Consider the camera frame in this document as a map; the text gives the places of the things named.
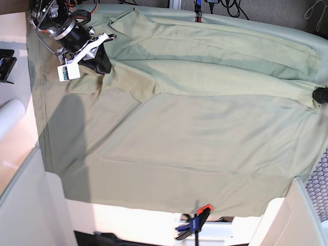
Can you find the light green T-shirt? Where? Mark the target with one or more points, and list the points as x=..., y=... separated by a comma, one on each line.
x=161, y=55

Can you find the grey mesh mat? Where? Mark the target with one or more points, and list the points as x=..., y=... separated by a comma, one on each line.
x=317, y=187

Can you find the black bag bottom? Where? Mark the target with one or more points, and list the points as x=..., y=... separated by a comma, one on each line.
x=106, y=239

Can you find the white right panel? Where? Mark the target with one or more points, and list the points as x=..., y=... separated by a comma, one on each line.
x=290, y=220

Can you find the white panel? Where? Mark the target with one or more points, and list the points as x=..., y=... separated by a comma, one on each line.
x=33, y=208
x=290, y=220

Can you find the green table cloth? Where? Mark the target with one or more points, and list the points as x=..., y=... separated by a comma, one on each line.
x=235, y=152

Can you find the orange black clamp middle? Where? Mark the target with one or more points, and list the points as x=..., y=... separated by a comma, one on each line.
x=198, y=11

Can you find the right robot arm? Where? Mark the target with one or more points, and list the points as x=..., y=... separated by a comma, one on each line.
x=62, y=30

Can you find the blue black bar clamp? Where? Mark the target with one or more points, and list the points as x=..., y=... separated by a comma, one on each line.
x=193, y=224

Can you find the black tablet on stand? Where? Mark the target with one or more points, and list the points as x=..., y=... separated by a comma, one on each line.
x=7, y=63

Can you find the white left panel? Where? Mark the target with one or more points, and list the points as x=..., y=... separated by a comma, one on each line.
x=33, y=208

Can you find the white paper roll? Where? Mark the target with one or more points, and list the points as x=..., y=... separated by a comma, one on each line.
x=11, y=113

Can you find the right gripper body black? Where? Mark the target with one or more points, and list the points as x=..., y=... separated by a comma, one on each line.
x=75, y=39

